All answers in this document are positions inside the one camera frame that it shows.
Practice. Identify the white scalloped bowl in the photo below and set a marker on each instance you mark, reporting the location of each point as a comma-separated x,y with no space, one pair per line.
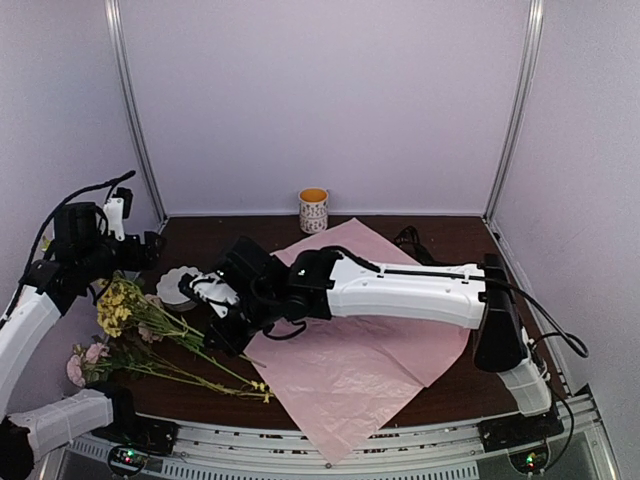
167,289

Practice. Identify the black printed ribbon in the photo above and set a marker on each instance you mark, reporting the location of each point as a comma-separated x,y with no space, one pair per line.
409,241

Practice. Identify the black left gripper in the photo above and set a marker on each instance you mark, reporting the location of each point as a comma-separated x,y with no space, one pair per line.
134,261

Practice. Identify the left aluminium frame post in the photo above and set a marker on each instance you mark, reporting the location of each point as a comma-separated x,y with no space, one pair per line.
117,37

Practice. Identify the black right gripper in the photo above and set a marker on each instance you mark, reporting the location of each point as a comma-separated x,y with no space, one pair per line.
233,342

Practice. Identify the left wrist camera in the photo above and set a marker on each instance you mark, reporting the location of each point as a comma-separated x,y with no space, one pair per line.
117,209

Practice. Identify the aluminium frame post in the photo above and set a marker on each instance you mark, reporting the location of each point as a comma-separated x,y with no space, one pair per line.
117,37
529,59

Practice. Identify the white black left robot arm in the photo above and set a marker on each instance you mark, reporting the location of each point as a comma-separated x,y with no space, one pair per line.
89,244

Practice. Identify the fake flower bunch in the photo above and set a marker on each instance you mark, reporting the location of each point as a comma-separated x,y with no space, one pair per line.
132,324

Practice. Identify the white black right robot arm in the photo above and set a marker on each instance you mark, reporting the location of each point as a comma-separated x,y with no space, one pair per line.
333,282

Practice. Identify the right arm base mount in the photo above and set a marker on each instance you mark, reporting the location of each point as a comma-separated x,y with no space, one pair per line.
524,439

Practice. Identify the right aluminium frame post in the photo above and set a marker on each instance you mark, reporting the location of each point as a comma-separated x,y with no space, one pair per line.
529,59

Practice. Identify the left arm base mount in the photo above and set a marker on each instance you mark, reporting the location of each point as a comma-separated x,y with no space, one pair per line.
135,444

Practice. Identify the floral ceramic mug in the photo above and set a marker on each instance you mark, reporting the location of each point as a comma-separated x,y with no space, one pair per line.
313,210

